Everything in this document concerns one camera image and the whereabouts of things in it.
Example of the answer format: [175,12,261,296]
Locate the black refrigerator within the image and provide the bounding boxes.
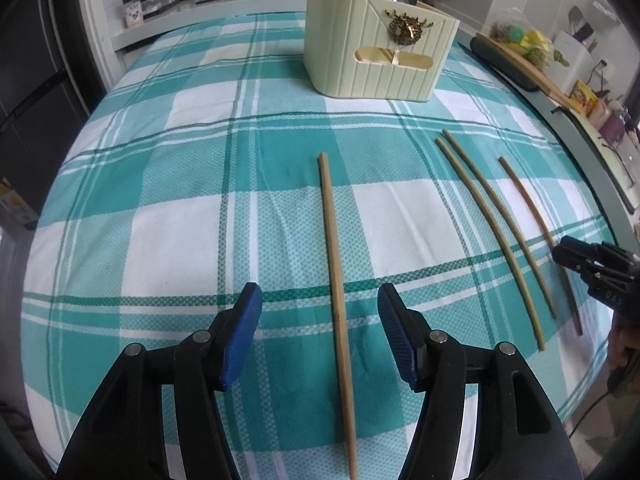
[1,0,105,212]

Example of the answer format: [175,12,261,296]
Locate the teal white plaid tablecloth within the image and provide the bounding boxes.
[21,13,611,479]

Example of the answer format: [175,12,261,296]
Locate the white knife block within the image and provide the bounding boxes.
[546,6,596,94]

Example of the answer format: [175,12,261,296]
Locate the wooden chopstick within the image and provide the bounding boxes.
[318,153,358,479]
[497,155,585,337]
[434,136,548,352]
[440,128,559,321]

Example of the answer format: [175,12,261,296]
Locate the cream ribbed utensil holder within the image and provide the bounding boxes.
[304,0,460,102]

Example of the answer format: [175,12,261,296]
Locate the person's right hand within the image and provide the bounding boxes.
[608,312,639,393]

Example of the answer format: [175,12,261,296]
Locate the spice rack jars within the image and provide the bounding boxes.
[122,0,177,28]

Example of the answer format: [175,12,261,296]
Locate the bag of yellow green sponges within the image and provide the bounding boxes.
[489,8,570,70]

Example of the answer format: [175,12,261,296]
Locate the yellow snack packet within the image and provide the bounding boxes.
[570,79,599,116]

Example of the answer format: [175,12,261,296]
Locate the wooden cutting board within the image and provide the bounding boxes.
[475,32,584,115]

